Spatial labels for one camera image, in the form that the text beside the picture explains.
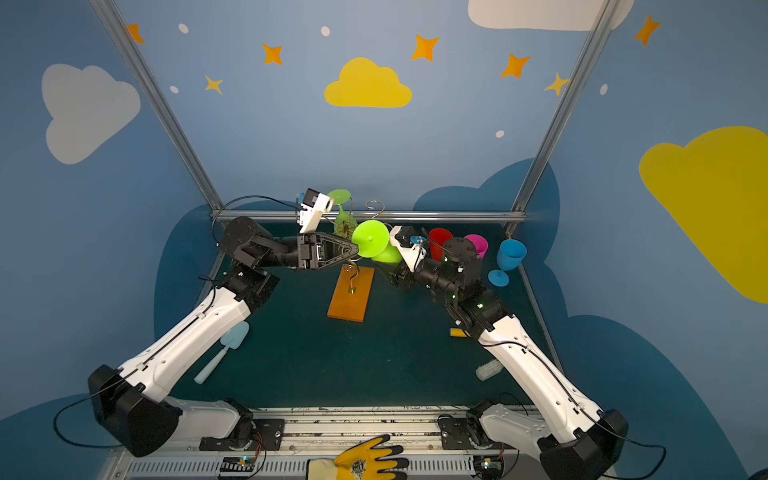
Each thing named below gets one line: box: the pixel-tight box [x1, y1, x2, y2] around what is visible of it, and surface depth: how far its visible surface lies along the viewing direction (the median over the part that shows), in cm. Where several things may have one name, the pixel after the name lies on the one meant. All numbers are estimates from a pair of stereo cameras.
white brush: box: [476, 359, 503, 381], surface depth 86 cm
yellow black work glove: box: [307, 434, 409, 480], surface depth 70 cm
